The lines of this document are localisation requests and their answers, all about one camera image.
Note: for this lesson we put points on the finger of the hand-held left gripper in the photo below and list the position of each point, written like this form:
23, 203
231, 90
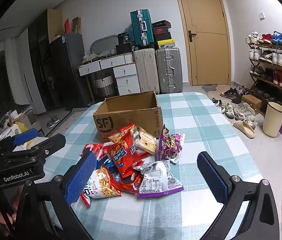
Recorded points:
46, 145
25, 136

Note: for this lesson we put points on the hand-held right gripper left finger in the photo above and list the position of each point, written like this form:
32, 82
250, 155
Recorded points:
81, 177

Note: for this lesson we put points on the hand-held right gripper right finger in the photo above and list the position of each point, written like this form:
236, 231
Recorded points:
213, 177

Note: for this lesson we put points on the orange white stick snack bag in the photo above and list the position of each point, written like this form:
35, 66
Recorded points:
103, 185

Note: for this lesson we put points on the blue cookie packet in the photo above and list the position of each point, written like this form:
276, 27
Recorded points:
107, 165

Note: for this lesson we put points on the red white snack packet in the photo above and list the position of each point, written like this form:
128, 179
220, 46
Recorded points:
98, 150

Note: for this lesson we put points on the red chips bag blue label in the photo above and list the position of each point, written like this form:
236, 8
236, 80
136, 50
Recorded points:
122, 155

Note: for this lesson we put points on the red chocolate pie packet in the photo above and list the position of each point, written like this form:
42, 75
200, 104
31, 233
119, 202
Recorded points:
128, 182

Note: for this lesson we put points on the purple snack bag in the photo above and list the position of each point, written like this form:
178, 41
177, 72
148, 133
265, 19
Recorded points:
171, 142

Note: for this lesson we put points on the purple-edged white snack packet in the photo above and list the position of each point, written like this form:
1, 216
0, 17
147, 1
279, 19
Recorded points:
156, 180

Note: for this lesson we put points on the clear cream cake packet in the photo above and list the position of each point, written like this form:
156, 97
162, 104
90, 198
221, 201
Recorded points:
144, 141

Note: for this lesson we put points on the brown cardboard box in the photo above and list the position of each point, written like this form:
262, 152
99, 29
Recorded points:
128, 120

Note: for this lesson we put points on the yellow bottle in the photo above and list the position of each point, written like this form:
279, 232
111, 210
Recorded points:
21, 127

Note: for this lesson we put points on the grey slipper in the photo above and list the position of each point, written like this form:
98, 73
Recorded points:
50, 123
55, 119

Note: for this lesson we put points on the teal checked tablecloth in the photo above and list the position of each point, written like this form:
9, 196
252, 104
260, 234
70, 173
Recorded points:
206, 130

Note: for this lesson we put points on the beige slippers pair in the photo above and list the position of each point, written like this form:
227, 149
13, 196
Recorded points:
244, 128

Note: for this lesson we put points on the scattered sneakers group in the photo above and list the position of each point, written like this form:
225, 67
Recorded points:
240, 110

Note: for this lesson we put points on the black refrigerator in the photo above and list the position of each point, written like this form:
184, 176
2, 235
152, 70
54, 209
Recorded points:
68, 75

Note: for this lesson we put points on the black wardrobe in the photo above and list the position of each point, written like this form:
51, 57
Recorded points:
40, 62

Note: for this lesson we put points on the cream waste bin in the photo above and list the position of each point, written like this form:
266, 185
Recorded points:
273, 121

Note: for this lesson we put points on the woven laundry basket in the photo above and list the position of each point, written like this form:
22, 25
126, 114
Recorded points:
105, 86

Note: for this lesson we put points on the small brown carton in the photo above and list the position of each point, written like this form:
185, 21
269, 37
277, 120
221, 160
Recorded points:
252, 101

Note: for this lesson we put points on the grey door mat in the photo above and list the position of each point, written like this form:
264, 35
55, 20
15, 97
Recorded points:
209, 88

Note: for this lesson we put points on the plastic bag with goods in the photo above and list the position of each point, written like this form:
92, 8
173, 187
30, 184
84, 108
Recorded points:
89, 58

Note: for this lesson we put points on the white desk with drawers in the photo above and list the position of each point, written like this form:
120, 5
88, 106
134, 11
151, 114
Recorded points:
127, 77

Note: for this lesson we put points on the brown cardboard sheet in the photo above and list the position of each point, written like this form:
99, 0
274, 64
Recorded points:
55, 25

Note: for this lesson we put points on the silver suitcase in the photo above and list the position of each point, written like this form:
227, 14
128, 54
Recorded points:
168, 70

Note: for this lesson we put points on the brown paper bag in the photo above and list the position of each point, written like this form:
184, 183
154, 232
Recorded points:
76, 25

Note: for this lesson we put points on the black case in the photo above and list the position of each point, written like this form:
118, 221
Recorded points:
124, 49

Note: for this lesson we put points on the beige suitcase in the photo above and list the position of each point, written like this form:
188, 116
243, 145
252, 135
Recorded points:
146, 70

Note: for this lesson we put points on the black carton white label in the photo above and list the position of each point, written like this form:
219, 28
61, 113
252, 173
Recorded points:
124, 38

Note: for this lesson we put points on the shoe rack with shoes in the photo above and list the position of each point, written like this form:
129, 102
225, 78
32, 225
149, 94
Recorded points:
278, 57

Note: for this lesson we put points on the yellow black shoe box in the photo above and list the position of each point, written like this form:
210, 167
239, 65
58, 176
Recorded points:
166, 44

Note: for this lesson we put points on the yellow wooden door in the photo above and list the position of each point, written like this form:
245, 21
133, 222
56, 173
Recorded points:
203, 35

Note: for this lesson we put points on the teal suitcase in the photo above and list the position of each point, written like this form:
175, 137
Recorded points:
141, 27

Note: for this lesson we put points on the red black shoe box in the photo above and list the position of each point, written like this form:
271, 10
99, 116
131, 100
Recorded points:
161, 30

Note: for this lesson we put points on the grey curved frame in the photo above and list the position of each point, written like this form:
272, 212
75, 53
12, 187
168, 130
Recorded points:
101, 43

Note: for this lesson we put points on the white wall switch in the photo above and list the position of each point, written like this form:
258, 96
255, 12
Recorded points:
262, 15

